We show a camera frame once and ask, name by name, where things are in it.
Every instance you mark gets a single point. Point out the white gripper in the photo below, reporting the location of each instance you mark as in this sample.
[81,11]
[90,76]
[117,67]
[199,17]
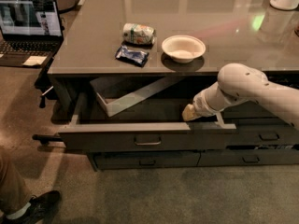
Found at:
[202,104]

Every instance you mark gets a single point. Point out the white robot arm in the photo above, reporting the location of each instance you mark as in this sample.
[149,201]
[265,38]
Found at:
[237,84]

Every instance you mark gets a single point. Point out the grey tray inside drawer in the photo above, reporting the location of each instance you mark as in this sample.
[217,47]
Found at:
[116,94]

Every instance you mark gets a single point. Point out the black open laptop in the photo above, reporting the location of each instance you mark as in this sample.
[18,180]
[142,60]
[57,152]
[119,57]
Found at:
[29,28]

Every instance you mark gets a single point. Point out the white paper bowl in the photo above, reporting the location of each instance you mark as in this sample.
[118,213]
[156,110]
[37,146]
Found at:
[183,48]

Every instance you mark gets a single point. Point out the blue snack packet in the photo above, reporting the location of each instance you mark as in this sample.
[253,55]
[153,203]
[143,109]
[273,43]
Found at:
[137,58]

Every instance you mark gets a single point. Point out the crushed green white can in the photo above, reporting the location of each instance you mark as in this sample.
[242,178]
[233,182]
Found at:
[138,34]

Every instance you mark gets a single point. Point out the white sticky note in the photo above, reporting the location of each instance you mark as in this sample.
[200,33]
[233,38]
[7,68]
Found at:
[34,60]

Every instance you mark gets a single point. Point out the black sneaker shoe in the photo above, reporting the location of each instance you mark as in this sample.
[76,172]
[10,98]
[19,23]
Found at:
[39,207]

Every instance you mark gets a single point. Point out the brown trouser leg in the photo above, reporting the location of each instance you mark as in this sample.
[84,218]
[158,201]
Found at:
[14,195]

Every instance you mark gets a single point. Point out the white sock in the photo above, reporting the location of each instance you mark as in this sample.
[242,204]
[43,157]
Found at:
[18,213]

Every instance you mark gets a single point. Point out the grey drawer cabinet frame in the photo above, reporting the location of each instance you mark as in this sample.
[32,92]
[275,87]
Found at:
[70,88]

